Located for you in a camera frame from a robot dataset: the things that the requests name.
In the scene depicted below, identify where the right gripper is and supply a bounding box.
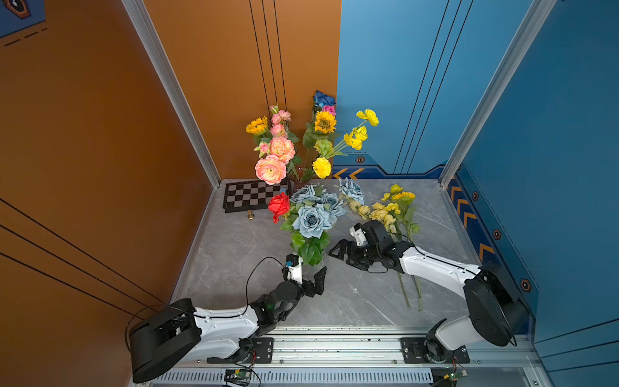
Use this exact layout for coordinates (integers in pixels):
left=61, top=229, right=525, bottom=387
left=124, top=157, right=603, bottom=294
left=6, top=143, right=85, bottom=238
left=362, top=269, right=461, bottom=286
left=326, top=239, right=381, bottom=270

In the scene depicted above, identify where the yellow rose spray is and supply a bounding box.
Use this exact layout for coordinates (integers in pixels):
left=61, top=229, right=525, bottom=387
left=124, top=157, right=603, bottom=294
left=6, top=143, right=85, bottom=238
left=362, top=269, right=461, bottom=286
left=347, top=199, right=412, bottom=309

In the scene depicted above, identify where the yellow poppy spray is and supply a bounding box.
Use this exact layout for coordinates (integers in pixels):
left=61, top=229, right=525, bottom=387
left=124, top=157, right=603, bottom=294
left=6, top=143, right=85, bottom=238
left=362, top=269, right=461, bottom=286
left=379, top=184, right=420, bottom=243

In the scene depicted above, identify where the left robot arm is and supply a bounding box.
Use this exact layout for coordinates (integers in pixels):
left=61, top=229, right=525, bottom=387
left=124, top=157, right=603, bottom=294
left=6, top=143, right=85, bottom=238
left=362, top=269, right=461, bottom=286
left=126, top=264, right=327, bottom=383

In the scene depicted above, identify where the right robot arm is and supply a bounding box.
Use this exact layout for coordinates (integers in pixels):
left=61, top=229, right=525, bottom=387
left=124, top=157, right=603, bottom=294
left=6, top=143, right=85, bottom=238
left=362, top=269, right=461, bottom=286
left=329, top=221, right=531, bottom=364

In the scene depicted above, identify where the background bouquet in dark vase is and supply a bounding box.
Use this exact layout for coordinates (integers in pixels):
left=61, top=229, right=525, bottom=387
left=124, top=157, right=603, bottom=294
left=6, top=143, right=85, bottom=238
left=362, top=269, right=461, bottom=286
left=245, top=91, right=380, bottom=185

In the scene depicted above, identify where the grey blue roses bunch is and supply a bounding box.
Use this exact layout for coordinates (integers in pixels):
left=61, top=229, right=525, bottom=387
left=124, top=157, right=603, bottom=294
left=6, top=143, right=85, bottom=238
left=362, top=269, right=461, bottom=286
left=281, top=177, right=364, bottom=266

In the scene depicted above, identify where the red rose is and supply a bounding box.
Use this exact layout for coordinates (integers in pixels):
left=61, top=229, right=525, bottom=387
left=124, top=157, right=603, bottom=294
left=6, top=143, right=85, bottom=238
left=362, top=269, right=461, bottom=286
left=268, top=192, right=291, bottom=223

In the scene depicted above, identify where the checkered chessboard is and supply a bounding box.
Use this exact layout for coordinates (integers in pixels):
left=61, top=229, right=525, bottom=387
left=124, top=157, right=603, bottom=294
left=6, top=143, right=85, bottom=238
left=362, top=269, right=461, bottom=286
left=222, top=178, right=292, bottom=214

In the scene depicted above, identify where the left circuit board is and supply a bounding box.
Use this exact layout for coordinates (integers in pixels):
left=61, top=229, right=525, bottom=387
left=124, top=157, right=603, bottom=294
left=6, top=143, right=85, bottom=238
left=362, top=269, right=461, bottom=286
left=223, top=369, right=252, bottom=386

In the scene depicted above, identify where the circuit board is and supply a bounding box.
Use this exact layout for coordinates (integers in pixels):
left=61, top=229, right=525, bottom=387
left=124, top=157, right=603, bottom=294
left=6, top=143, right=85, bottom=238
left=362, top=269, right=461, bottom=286
left=432, top=369, right=469, bottom=387
left=223, top=369, right=252, bottom=386

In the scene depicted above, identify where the right circuit board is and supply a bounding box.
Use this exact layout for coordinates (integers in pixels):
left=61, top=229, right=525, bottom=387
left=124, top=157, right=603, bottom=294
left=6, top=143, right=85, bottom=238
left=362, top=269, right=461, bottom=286
left=432, top=369, right=469, bottom=387

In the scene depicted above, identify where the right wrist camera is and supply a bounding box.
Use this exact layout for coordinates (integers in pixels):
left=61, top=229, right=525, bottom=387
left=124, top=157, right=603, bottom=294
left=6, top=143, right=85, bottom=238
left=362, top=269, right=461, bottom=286
left=350, top=223, right=368, bottom=247

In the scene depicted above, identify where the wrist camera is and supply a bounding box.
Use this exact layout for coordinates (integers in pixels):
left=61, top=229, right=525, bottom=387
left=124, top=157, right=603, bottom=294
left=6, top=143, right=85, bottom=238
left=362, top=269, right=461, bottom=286
left=282, top=253, right=303, bottom=285
left=350, top=223, right=368, bottom=247

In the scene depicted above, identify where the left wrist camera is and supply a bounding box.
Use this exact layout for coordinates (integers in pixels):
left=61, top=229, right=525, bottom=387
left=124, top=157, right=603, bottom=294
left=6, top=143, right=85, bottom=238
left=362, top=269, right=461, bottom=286
left=282, top=253, right=303, bottom=285

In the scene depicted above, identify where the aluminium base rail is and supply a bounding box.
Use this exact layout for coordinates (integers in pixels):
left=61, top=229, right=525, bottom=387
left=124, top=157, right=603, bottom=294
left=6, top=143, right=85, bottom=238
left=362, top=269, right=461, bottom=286
left=150, top=327, right=553, bottom=386

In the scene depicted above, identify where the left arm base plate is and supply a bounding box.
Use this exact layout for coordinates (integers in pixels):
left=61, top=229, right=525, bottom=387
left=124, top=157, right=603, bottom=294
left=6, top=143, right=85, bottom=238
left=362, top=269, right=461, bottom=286
left=207, top=337, right=274, bottom=364

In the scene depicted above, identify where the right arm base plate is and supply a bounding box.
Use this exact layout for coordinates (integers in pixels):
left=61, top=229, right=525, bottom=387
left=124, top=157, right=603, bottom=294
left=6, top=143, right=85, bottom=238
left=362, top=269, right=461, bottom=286
left=400, top=337, right=470, bottom=365

